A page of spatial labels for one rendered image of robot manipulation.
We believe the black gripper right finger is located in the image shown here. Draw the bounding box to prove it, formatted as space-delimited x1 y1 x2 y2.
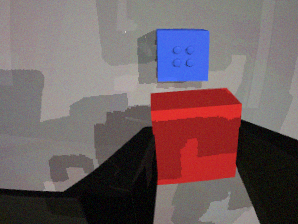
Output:
235 120 298 224

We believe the blue block with studs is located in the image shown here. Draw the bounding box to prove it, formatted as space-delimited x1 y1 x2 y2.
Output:
156 28 210 81

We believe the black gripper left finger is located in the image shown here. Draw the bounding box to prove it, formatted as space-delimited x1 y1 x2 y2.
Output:
0 127 158 224

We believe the red block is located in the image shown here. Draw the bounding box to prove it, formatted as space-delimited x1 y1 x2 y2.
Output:
152 88 242 185

